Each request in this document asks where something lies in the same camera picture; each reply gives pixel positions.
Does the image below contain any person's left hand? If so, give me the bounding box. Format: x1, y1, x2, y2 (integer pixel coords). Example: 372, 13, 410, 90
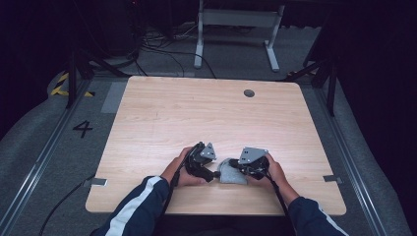
160, 146, 209, 189

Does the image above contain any yellow black floor tape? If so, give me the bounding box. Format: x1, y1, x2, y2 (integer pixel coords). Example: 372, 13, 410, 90
49, 72, 96, 98

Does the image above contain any white metal table frame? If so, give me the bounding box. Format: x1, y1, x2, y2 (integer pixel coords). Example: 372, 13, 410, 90
194, 0, 286, 73

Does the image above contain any hand-held gripper cable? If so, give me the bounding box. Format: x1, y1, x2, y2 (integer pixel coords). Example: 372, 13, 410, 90
262, 170, 291, 217
158, 148, 198, 219

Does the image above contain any black floor cable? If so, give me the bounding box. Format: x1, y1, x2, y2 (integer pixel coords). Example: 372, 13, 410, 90
38, 175, 96, 236

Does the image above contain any grey table bracket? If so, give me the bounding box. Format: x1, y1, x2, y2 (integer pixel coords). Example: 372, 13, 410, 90
88, 177, 108, 188
323, 174, 343, 185

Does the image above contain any grey cloth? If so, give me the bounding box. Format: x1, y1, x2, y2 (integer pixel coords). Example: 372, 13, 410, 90
217, 157, 249, 185

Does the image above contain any person's right hand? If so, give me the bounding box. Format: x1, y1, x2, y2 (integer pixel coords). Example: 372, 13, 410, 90
246, 152, 289, 191

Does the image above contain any grey floor tape patch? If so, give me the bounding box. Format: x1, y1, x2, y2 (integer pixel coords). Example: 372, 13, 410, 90
100, 81, 128, 115

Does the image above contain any right hand-held gripper cable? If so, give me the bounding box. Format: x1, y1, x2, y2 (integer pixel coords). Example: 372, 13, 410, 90
262, 170, 291, 217

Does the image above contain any bundle of black floor cables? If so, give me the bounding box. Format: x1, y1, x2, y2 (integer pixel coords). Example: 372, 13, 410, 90
131, 19, 217, 80

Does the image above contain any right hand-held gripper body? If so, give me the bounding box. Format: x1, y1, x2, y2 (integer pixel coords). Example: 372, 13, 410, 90
236, 147, 270, 181

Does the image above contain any black metal stand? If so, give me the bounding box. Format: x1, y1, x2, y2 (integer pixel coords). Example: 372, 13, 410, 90
284, 19, 338, 117
65, 48, 132, 110

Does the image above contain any left hand-held gripper cable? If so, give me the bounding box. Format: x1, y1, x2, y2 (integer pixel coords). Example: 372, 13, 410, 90
158, 148, 198, 219

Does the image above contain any metal floor rail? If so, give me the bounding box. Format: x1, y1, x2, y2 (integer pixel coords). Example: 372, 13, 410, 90
0, 78, 92, 236
313, 87, 389, 236

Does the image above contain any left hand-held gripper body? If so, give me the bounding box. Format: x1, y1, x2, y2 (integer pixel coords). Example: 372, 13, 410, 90
184, 141, 218, 175

